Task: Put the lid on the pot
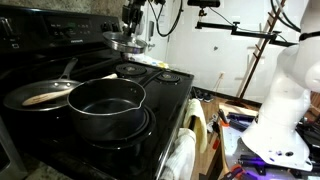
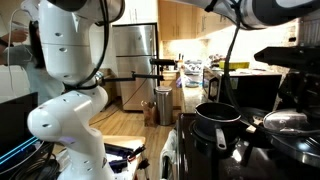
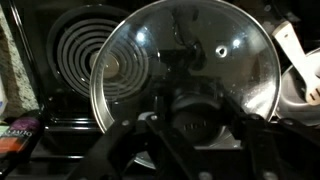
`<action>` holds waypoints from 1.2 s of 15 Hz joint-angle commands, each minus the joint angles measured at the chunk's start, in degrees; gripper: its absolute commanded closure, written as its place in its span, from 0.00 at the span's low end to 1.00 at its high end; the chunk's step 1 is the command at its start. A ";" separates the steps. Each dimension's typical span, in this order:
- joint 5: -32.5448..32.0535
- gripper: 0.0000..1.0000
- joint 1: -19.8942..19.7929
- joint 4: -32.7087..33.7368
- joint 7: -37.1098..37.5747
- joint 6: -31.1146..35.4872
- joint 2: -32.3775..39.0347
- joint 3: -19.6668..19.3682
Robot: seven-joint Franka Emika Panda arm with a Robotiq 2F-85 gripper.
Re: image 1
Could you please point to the black electric stove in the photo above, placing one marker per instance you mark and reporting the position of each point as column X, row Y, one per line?
column 160, row 110

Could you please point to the black frying pan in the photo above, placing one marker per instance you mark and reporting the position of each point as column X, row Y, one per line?
column 36, row 91

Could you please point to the wooden spatula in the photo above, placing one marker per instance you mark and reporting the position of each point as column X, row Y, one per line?
column 43, row 97

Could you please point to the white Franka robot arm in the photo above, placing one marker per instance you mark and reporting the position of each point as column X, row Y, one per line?
column 286, row 100

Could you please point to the small silver pot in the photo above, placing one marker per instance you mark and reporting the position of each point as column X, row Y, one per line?
column 120, row 41

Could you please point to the black saucepan pot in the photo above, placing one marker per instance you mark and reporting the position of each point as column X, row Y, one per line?
column 106, row 110

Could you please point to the wooden ladder frame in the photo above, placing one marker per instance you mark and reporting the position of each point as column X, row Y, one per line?
column 258, row 56

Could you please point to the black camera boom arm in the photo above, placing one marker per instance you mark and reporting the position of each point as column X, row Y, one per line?
column 246, row 32

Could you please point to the black red clamp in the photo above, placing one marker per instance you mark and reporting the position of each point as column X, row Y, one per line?
column 235, row 171

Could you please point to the white hanging towel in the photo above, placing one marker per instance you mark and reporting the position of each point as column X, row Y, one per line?
column 181, row 153

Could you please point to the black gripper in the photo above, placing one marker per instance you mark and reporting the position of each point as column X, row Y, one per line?
column 133, row 11

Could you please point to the pair of dark shoes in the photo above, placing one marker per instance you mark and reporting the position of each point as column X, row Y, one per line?
column 204, row 96

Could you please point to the white plastic bag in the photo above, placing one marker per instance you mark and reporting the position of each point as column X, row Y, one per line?
column 146, row 60

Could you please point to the pale yellow hanging towel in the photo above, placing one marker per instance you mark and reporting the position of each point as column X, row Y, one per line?
column 199, row 123

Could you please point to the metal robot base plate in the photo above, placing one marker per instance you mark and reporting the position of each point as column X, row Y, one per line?
column 233, row 146

